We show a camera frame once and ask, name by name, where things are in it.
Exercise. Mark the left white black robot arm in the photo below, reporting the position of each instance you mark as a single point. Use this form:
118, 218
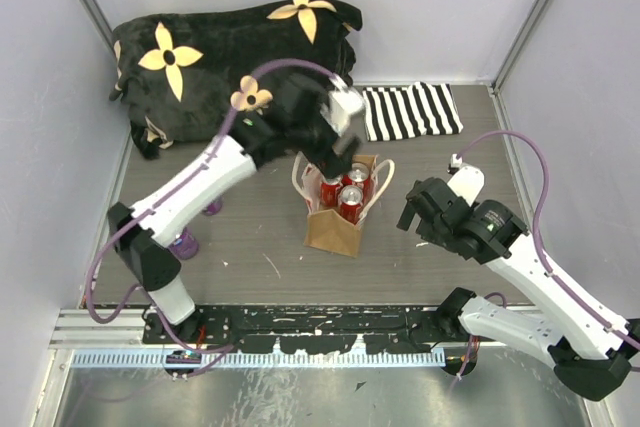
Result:
304, 118

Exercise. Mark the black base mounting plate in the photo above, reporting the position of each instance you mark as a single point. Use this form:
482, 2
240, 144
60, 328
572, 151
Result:
318, 329

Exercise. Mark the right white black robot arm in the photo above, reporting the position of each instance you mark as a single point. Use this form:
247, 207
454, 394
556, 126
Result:
587, 345

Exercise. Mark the purple soda can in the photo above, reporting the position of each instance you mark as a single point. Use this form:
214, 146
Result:
185, 246
213, 208

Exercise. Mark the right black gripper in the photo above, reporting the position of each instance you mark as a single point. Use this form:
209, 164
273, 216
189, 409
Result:
425, 230

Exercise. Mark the brown canvas bag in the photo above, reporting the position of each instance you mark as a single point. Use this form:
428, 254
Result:
327, 230

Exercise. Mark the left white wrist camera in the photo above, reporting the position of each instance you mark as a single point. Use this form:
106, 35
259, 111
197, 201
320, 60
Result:
342, 105

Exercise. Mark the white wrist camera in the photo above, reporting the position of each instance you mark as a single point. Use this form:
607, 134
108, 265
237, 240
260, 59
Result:
466, 181
342, 105

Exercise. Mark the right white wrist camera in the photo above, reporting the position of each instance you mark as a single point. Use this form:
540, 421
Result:
466, 181

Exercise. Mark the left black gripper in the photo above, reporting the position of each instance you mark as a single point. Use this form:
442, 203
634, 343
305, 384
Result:
326, 159

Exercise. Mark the white slotted cable duct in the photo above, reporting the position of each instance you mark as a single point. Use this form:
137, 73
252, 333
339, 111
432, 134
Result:
166, 358

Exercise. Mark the black white striped cloth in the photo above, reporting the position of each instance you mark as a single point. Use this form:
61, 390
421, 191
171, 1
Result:
407, 112

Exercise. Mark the red cola can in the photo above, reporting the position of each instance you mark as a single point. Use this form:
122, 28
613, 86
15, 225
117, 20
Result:
329, 191
350, 203
360, 176

